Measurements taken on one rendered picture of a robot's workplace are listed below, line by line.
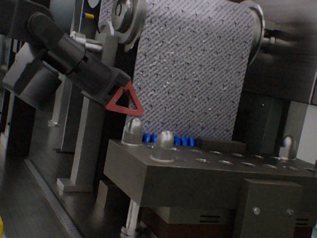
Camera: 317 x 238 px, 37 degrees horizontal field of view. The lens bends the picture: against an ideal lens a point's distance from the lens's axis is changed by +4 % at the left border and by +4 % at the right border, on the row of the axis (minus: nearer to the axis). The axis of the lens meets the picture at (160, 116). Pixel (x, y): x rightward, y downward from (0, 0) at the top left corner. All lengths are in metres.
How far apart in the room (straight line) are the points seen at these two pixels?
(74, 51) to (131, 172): 0.22
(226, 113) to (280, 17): 0.24
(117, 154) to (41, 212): 0.15
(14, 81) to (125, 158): 0.20
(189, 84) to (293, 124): 0.42
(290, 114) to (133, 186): 0.62
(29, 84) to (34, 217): 0.21
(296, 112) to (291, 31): 0.28
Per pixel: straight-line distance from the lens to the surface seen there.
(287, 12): 1.02
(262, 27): 0.94
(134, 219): 0.74
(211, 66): 0.88
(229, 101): 0.92
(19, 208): 0.80
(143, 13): 0.81
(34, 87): 0.74
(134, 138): 0.74
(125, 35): 0.85
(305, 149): 4.24
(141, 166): 0.65
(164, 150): 0.66
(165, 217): 0.70
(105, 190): 0.83
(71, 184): 0.91
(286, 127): 1.20
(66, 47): 0.75
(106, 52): 0.87
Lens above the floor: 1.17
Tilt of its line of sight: 7 degrees down
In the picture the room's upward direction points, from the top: 10 degrees clockwise
